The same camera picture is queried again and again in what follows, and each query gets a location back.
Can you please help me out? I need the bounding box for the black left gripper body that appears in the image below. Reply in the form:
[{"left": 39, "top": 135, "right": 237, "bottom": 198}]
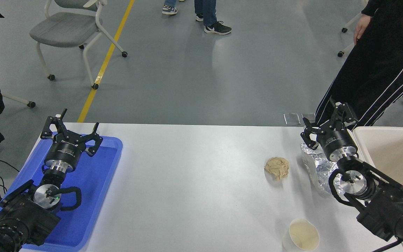
[{"left": 44, "top": 134, "right": 87, "bottom": 168}]

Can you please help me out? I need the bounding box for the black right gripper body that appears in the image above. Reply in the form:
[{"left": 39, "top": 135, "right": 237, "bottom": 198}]
[{"left": 315, "top": 127, "right": 358, "bottom": 161}]

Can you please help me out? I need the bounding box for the white paper cup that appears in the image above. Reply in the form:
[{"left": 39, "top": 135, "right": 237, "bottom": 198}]
[{"left": 282, "top": 218, "right": 320, "bottom": 252}]

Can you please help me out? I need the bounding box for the person's hand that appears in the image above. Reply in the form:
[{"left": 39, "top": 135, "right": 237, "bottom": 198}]
[{"left": 354, "top": 15, "right": 373, "bottom": 46}]

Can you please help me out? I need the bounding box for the crumpled silver foil tray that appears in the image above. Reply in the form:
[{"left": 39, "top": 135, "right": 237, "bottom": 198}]
[{"left": 300, "top": 142, "right": 342, "bottom": 198}]

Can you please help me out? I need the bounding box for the blue plastic tray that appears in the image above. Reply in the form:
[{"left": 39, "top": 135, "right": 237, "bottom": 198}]
[{"left": 0, "top": 132, "right": 123, "bottom": 252}]

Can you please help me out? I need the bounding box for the white chair leg with castor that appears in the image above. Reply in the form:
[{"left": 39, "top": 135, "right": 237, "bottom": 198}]
[{"left": 2, "top": 93, "right": 36, "bottom": 108}]

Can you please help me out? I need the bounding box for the crumpled tan paper ball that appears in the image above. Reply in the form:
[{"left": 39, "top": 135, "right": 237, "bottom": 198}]
[{"left": 264, "top": 157, "right": 290, "bottom": 181}]

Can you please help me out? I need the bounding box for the large pale bin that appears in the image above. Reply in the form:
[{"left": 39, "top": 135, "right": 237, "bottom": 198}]
[{"left": 352, "top": 126, "right": 403, "bottom": 210}]

